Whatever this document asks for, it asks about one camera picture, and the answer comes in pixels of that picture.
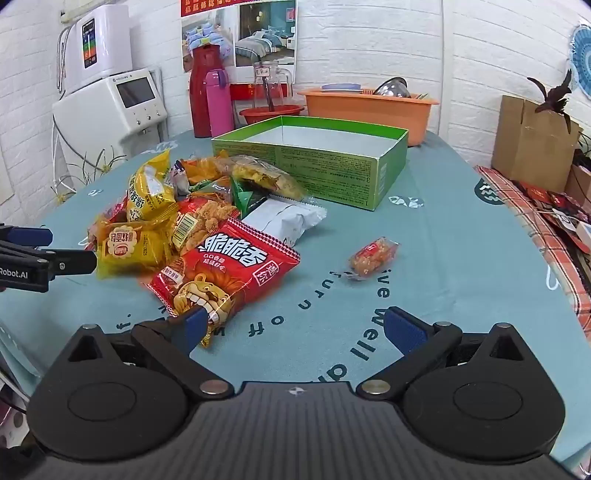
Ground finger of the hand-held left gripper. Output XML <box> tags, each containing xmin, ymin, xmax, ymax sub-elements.
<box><xmin>39</xmin><ymin>248</ymin><xmax>99</xmax><ymax>280</ymax></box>
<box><xmin>0</xmin><ymin>224</ymin><xmax>54</xmax><ymax>260</ymax></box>

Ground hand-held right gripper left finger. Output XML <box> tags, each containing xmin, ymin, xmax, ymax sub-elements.
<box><xmin>67</xmin><ymin>305</ymin><xmax>236</xmax><ymax>400</ymax></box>

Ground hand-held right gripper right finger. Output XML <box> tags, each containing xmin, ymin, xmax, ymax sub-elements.
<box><xmin>355</xmin><ymin>305</ymin><xmax>525</xmax><ymax>401</ymax></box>

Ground yellow packet with round logo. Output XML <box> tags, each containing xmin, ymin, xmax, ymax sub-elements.
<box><xmin>95</xmin><ymin>217</ymin><xmax>178</xmax><ymax>280</ymax></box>

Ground red lion print snack packet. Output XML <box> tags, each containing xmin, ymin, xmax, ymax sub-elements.
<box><xmin>144</xmin><ymin>218</ymin><xmax>302</xmax><ymax>350</ymax></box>

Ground orange fried chicken print packet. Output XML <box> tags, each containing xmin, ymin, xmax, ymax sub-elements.
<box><xmin>172</xmin><ymin>196</ymin><xmax>241</xmax><ymax>257</ymax></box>

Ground yellow puffed snack packet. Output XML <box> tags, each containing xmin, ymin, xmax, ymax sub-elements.
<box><xmin>126</xmin><ymin>150</ymin><xmax>178</xmax><ymax>223</ymax></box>

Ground green snack packet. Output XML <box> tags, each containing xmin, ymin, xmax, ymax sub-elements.
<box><xmin>231</xmin><ymin>178</ymin><xmax>269</xmax><ymax>220</ymax></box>

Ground green cardboard box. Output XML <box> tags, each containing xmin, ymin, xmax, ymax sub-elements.
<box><xmin>211</xmin><ymin>115</ymin><xmax>410</xmax><ymax>212</ymax></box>

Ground clear packet of yellow snacks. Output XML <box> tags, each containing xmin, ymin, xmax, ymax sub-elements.
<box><xmin>226</xmin><ymin>155</ymin><xmax>314</xmax><ymax>204</ymax></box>

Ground small red snack packet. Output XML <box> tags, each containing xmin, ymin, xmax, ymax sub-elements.
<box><xmin>87</xmin><ymin>196</ymin><xmax>130</xmax><ymax>252</ymax></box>

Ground small clear orange snack packet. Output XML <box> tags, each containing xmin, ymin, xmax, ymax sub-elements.
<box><xmin>347</xmin><ymin>237</ymin><xmax>400</xmax><ymax>281</ymax></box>

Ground thin green leaved plant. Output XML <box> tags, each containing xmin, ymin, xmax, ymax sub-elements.
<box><xmin>51</xmin><ymin>147</ymin><xmax>127</xmax><ymax>204</ymax></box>

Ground teal printed tablecloth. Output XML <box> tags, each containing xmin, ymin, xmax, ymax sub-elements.
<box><xmin>0</xmin><ymin>127</ymin><xmax>591</xmax><ymax>472</ymax></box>

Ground white appliance with screen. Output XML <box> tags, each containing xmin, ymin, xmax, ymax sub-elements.
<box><xmin>52</xmin><ymin>67</ymin><xmax>169</xmax><ymax>185</ymax></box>

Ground small silver snack packet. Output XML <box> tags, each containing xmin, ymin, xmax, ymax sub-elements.
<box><xmin>167</xmin><ymin>159</ymin><xmax>191</xmax><ymax>197</ymax></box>

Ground white snack packet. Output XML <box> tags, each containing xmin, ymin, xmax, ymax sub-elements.
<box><xmin>241</xmin><ymin>198</ymin><xmax>328</xmax><ymax>243</ymax></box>

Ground red plaid cloth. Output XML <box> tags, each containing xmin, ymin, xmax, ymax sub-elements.
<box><xmin>475</xmin><ymin>165</ymin><xmax>591</xmax><ymax>319</ymax></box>

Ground red envelopes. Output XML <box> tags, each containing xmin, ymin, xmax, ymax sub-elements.
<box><xmin>515</xmin><ymin>180</ymin><xmax>583</xmax><ymax>219</ymax></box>

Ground white water purifier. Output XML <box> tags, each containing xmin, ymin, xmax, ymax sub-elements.
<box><xmin>58</xmin><ymin>4</ymin><xmax>134</xmax><ymax>95</ymax></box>

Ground pink bottle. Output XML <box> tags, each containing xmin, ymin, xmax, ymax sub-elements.
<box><xmin>204</xmin><ymin>68</ymin><xmax>235</xmax><ymax>138</ymax></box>

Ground red thermos flask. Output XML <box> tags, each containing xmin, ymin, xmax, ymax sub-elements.
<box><xmin>188</xmin><ymin>45</ymin><xmax>227</xmax><ymax>139</ymax></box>

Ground orange plastic basket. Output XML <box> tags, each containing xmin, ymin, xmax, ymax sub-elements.
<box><xmin>297</xmin><ymin>87</ymin><xmax>440</xmax><ymax>147</ymax></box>

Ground red plastic basin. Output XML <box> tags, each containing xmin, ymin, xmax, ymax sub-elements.
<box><xmin>239</xmin><ymin>104</ymin><xmax>305</xmax><ymax>126</ymax></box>

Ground small brown cardboard box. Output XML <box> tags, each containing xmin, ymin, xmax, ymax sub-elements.
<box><xmin>566</xmin><ymin>164</ymin><xmax>591</xmax><ymax>208</ymax></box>

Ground red paper strip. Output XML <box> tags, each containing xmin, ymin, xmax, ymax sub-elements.
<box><xmin>229</xmin><ymin>83</ymin><xmax>296</xmax><ymax>100</ymax></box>

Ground metal bowl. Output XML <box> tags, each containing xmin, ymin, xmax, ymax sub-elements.
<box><xmin>372</xmin><ymin>77</ymin><xmax>411</xmax><ymax>99</ymax></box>

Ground glass pitcher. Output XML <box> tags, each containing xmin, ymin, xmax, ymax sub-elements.
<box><xmin>252</xmin><ymin>61</ymin><xmax>295</xmax><ymax>112</ymax></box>

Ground purple leaved plant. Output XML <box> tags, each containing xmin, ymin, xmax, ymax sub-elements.
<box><xmin>526</xmin><ymin>68</ymin><xmax>583</xmax><ymax>134</ymax></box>

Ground red gold wall banner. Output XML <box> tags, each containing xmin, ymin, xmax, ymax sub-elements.
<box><xmin>180</xmin><ymin>0</ymin><xmax>297</xmax><ymax>18</ymax></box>

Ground wall poster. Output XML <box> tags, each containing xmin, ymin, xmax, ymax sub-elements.
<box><xmin>181</xmin><ymin>0</ymin><xmax>298</xmax><ymax>73</ymax></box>

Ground blue round wall decoration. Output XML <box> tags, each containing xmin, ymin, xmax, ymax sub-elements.
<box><xmin>567</xmin><ymin>21</ymin><xmax>591</xmax><ymax>100</ymax></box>

